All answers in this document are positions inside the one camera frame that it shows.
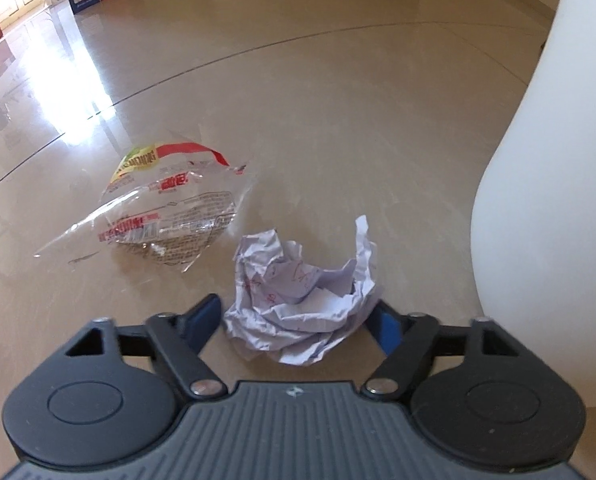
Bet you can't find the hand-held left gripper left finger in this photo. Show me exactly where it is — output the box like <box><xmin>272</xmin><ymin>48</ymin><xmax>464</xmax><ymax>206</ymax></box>
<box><xmin>65</xmin><ymin>294</ymin><xmax>229</xmax><ymax>401</ymax></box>

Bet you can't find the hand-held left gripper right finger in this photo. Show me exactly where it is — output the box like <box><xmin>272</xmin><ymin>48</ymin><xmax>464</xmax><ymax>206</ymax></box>
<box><xmin>362</xmin><ymin>300</ymin><xmax>519</xmax><ymax>403</ymax></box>

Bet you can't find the white paper ball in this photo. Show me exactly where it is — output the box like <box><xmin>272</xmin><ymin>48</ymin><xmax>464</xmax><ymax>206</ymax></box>
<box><xmin>223</xmin><ymin>215</ymin><xmax>385</xmax><ymax>367</ymax></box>

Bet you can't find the white plastic trash bin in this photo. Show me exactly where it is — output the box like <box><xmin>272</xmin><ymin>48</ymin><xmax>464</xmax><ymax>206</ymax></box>
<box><xmin>470</xmin><ymin>0</ymin><xmax>596</xmax><ymax>408</ymax></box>

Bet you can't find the clear wrapper with red label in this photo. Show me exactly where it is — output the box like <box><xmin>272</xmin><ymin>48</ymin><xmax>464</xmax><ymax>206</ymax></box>
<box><xmin>34</xmin><ymin>130</ymin><xmax>255</xmax><ymax>273</ymax></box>

